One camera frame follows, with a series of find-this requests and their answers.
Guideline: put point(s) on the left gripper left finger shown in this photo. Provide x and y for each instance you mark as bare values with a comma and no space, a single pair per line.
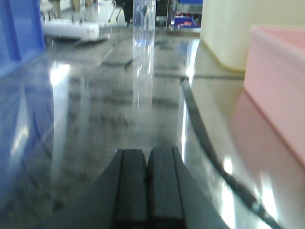
116,200

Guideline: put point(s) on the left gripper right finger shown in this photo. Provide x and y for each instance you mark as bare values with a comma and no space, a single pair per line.
175,201

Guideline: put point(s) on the pink plastic bin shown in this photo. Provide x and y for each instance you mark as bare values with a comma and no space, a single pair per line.
275,80

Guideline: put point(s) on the cream plastic bin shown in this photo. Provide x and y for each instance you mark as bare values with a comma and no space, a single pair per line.
226,25

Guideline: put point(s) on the blue plastic bin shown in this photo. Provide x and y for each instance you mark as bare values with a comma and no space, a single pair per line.
21,36

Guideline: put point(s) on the white device on floor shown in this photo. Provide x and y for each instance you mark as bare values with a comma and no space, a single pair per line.
65,28

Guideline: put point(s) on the clear acrylic post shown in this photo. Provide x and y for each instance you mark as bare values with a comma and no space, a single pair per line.
144,12

